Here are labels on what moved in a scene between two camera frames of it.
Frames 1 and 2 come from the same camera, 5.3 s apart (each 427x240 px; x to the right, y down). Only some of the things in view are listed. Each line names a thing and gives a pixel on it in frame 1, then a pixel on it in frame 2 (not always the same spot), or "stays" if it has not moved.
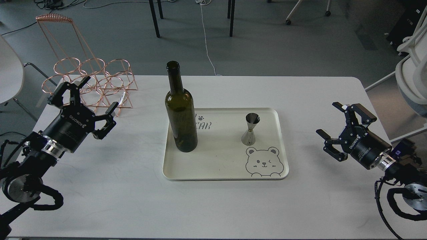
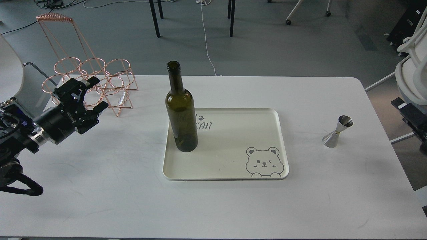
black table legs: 231,14 stays
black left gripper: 70,127 to 56,124
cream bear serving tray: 220,155 stays
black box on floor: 405,25 stays
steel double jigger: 249,138 to 331,139
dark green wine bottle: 180,107 stays
